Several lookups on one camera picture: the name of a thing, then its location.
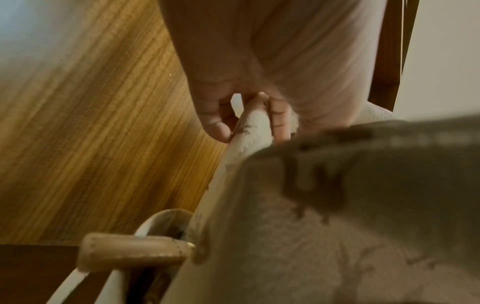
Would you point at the person's left hand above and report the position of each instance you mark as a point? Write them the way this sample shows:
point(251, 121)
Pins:
point(281, 44)

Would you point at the cream patterned backpack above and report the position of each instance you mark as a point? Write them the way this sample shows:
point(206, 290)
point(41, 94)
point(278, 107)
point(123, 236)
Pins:
point(337, 222)

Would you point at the dark wooden shelf cabinet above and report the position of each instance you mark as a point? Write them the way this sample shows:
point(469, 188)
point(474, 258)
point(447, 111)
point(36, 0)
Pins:
point(390, 59)

